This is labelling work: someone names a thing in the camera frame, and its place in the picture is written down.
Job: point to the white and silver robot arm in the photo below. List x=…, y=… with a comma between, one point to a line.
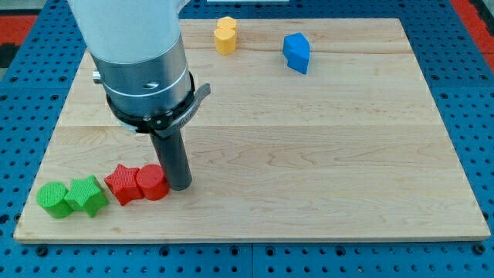
x=138, y=51

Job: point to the wooden board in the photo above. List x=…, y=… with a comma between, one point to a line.
x=353, y=151

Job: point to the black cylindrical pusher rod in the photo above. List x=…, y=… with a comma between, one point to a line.
x=173, y=160

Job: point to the front yellow block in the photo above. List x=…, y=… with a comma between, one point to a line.
x=225, y=41

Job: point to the yellow block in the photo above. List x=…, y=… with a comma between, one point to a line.
x=225, y=41
x=227, y=22

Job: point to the red cylinder block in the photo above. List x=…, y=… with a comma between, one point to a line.
x=152, y=182

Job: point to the blue block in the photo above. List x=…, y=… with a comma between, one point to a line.
x=296, y=49

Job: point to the rear yellow block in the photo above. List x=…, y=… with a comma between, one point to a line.
x=227, y=22

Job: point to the red star block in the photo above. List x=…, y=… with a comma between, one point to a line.
x=122, y=182

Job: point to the green star block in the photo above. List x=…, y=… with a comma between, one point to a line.
x=86, y=195

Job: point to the green cylinder block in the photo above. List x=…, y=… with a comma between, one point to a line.
x=51, y=198

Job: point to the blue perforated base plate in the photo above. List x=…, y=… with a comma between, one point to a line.
x=35, y=85

